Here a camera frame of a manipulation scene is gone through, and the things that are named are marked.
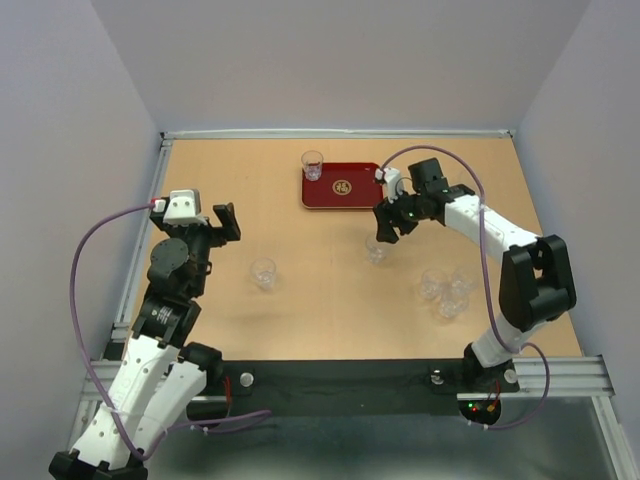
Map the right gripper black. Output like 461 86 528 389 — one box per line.
372 184 426 245

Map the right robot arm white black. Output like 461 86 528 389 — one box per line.
373 158 577 390

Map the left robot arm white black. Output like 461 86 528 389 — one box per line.
49 191 241 479

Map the red lacquer tray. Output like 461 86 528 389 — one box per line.
301 162 383 210

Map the clear glass cluster left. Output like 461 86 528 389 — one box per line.
420 269 448 301

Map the clear glass cluster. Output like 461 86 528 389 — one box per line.
451 267 478 295
420 269 448 301
438 290 469 319

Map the clear glass cluster right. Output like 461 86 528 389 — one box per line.
451 267 478 295

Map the clear glass cluster front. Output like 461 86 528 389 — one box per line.
438 290 469 319

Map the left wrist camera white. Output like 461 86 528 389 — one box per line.
163 189 205 226

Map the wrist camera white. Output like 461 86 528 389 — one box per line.
374 167 406 204
163 189 205 226

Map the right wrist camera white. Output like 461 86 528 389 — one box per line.
374 167 406 204

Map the aluminium frame rail back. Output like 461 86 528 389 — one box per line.
161 128 514 140

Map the aluminium frame rail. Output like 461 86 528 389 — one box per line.
161 128 514 140
100 139 173 361
63 357 624 471

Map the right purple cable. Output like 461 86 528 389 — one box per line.
382 145 552 432

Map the purple cable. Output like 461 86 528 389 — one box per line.
69 200 272 462
382 145 552 432

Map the aluminium frame rail left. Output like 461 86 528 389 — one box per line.
100 139 173 361

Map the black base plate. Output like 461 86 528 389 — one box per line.
187 359 519 420

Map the aluminium frame rail front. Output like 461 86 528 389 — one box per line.
63 357 624 471

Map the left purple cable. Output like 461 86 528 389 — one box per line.
69 200 272 462

